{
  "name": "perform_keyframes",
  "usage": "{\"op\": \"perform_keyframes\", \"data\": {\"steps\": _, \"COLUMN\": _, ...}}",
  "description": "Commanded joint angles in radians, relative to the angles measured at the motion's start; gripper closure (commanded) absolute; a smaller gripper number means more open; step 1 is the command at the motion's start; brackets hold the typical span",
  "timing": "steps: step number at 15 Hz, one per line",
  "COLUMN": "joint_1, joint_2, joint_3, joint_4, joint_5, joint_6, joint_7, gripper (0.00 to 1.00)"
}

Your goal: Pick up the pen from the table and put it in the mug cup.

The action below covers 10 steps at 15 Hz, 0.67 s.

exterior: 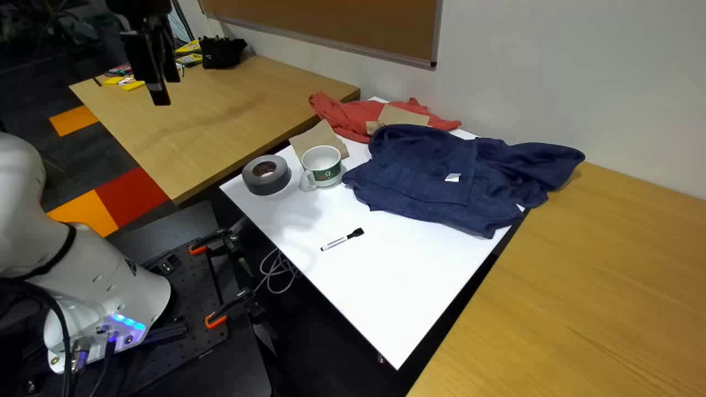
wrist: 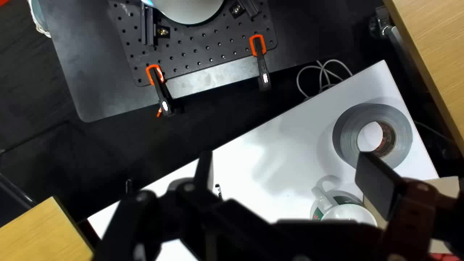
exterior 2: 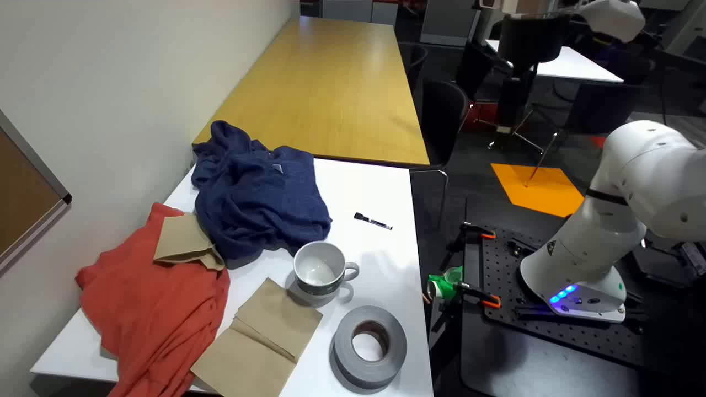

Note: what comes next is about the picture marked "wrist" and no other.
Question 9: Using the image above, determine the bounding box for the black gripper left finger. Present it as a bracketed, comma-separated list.
[193, 151, 213, 193]

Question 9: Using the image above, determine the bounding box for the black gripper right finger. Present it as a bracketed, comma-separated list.
[355, 153, 406, 219]

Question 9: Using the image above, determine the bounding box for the black white marker pen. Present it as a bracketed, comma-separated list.
[214, 185, 223, 199]

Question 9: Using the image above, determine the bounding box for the robot arm white base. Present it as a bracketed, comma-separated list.
[152, 0, 225, 25]

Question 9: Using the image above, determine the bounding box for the white green mug cup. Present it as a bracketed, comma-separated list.
[310, 176, 377, 227]

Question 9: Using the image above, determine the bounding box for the orange black clamp left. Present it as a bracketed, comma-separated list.
[145, 64, 174, 118]

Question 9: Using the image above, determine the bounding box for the orange black clamp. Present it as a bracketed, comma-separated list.
[145, 64, 174, 118]
[248, 34, 271, 92]

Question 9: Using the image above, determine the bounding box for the orange black clamp right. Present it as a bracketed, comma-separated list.
[248, 34, 271, 92]

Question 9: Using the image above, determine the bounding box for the grey metal mounting plate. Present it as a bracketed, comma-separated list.
[39, 0, 272, 124]

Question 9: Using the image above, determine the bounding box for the light wooden side table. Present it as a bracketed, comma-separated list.
[0, 198, 93, 261]

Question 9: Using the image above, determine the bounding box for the light wooden desk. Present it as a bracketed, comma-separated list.
[384, 0, 464, 141]

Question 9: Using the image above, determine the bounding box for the grey duct tape roll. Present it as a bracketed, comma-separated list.
[332, 103, 413, 167]

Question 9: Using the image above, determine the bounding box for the white coiled cable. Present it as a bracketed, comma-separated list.
[294, 58, 355, 101]

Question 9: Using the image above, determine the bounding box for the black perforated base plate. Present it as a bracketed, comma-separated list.
[107, 0, 277, 87]

